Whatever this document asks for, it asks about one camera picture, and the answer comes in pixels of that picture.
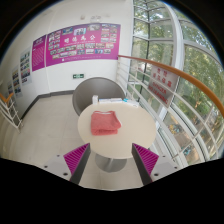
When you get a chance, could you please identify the white stair railing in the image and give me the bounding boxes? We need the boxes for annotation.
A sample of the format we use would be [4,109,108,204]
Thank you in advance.
[0,92,24,134]

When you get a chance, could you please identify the narrow magenta text poster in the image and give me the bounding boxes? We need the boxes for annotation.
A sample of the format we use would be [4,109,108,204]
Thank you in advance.
[31,34,48,72]

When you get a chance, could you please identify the grey table pedestal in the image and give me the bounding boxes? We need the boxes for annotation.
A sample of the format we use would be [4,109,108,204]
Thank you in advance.
[94,152,128,173]

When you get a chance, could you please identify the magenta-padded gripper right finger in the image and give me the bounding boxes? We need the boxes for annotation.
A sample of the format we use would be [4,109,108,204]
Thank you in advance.
[131,142,183,186]

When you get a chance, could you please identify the grey tub chair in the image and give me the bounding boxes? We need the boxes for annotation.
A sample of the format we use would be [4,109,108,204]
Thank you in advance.
[72,77,127,117]

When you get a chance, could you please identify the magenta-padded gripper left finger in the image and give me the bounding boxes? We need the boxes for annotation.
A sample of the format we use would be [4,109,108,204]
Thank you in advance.
[42,142,92,185]

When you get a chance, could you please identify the flat white blue box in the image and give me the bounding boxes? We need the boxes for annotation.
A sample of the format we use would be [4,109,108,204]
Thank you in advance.
[122,98,140,108]

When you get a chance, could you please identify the large magenta photo poster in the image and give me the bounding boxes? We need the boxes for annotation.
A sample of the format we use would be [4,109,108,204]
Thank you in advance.
[45,22,122,68]

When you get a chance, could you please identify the pink towel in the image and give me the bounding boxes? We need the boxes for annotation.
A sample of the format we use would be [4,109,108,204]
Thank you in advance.
[90,110,123,136]

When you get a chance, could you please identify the white railing with orange handrail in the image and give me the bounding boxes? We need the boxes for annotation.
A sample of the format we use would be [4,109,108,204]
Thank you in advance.
[116,54,224,168]

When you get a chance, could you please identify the white red danger sign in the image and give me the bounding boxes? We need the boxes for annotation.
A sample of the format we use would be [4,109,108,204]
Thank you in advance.
[146,64,180,108]

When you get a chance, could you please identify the white photo wall poster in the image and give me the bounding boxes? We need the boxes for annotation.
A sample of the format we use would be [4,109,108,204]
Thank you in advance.
[19,47,34,86]
[11,66,23,98]

